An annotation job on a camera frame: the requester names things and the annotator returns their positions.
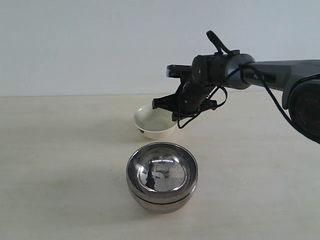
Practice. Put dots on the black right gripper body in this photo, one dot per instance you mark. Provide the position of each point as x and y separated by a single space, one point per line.
208 74

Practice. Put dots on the white ceramic bowl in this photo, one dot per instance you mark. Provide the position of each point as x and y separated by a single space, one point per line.
153 123

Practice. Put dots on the smooth steel bowl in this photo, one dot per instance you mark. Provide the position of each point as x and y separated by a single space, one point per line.
164 171

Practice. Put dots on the ribbed steel bowl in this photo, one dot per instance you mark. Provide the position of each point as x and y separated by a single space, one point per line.
162 202

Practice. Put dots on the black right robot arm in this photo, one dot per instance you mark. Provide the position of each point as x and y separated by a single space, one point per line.
298 80

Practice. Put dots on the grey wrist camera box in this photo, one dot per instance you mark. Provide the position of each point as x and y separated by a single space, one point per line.
178 70

